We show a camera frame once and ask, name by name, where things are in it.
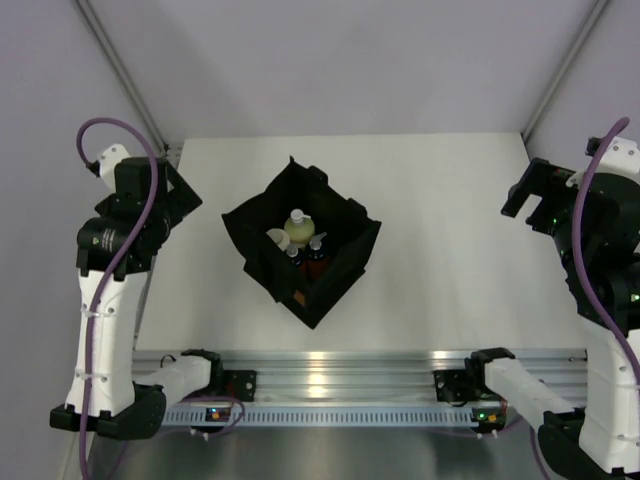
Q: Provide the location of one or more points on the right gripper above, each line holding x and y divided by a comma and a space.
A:
539, 179

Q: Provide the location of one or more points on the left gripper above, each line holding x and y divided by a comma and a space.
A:
179, 198

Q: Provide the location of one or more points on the orange pump bottle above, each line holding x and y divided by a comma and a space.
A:
317, 257
296, 255

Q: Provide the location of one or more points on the yellow pump lotion bottle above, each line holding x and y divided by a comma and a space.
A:
299, 227

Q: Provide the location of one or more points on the black canvas bag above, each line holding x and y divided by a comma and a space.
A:
351, 236

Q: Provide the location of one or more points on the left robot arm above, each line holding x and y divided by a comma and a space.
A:
115, 253

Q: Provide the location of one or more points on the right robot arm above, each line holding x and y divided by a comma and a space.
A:
601, 439

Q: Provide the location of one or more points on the beige white-capped bottle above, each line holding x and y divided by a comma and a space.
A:
280, 237

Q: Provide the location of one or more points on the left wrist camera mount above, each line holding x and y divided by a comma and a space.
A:
104, 166

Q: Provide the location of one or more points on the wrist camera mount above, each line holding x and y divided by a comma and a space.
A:
104, 166
621, 158

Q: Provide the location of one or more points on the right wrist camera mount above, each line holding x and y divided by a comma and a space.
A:
621, 158

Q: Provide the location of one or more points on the left frame post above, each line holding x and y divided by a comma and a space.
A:
99, 33

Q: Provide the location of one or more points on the frame post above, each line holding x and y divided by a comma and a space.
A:
560, 73
99, 33

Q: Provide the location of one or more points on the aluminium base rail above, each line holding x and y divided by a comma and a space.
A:
388, 377

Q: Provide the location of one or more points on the right frame post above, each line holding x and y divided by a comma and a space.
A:
560, 73

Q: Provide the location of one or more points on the slotted cable duct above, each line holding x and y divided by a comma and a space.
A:
261, 416

